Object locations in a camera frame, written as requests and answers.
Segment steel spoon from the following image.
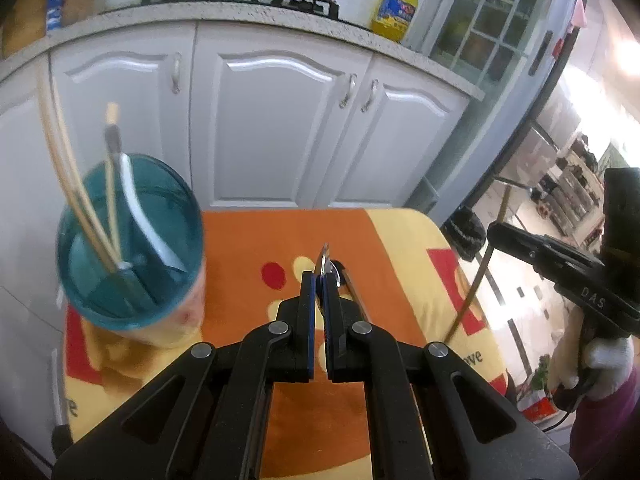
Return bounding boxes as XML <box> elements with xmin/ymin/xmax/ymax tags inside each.
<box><xmin>328</xmin><ymin>260</ymin><xmax>346</xmax><ymax>287</ymax></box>
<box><xmin>314</xmin><ymin>243</ymin><xmax>332</xmax><ymax>276</ymax></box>

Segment long wooden chopstick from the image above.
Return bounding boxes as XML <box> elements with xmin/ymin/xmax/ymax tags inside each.
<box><xmin>444</xmin><ymin>184</ymin><xmax>512</xmax><ymax>344</ymax></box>

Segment purple sleeve right forearm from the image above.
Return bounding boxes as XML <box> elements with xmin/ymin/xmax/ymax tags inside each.
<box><xmin>570</xmin><ymin>368</ymin><xmax>639</xmax><ymax>474</ymax></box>

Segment right hand white glove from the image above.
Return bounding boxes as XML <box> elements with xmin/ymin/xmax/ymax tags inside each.
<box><xmin>547</xmin><ymin>307</ymin><xmax>636</xmax><ymax>401</ymax></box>

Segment orange yellow fleece blanket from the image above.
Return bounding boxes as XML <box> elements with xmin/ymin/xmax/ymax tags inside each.
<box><xmin>64</xmin><ymin>209</ymin><xmax>511</xmax><ymax>479</ymax></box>

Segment white utensil in holder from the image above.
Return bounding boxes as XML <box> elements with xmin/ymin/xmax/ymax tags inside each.
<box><xmin>117</xmin><ymin>153</ymin><xmax>186</xmax><ymax>272</ymax></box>

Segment floral utensil holder teal rim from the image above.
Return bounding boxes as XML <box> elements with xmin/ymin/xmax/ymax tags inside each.
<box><xmin>56</xmin><ymin>154</ymin><xmax>206</xmax><ymax>348</ymax></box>

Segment yellow cooking oil bottle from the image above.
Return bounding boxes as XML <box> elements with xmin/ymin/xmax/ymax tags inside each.
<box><xmin>370</xmin><ymin>0</ymin><xmax>419</xmax><ymax>42</ymax></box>

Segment wooden knife block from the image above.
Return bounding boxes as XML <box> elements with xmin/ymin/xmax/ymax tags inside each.
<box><xmin>62</xmin><ymin>0</ymin><xmax>105</xmax><ymax>27</ymax></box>

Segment wooden cutting board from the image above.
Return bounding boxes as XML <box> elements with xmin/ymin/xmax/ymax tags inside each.
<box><xmin>1</xmin><ymin>0</ymin><xmax>47</xmax><ymax>58</ymax></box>

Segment blue white salt bag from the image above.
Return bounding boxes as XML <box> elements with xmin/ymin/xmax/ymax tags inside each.
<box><xmin>44</xmin><ymin>0</ymin><xmax>64</xmax><ymax>35</ymax></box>

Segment right cabinet door handle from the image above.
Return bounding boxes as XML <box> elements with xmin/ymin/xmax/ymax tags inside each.
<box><xmin>361</xmin><ymin>79</ymin><xmax>380</xmax><ymax>113</ymax></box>

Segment cabinet door handle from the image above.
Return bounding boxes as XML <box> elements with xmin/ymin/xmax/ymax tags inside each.
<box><xmin>361</xmin><ymin>79</ymin><xmax>380</xmax><ymax>113</ymax></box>
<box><xmin>171</xmin><ymin>52</ymin><xmax>182</xmax><ymax>94</ymax></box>
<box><xmin>338</xmin><ymin>73</ymin><xmax>358</xmax><ymax>108</ymax></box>

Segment middle cabinet door handle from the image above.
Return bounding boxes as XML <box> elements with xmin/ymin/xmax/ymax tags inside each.
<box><xmin>338</xmin><ymin>73</ymin><xmax>358</xmax><ymax>108</ymax></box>

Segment left cabinet door handle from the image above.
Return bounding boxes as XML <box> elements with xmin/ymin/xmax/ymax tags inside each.
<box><xmin>171</xmin><ymin>52</ymin><xmax>182</xmax><ymax>94</ymax></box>

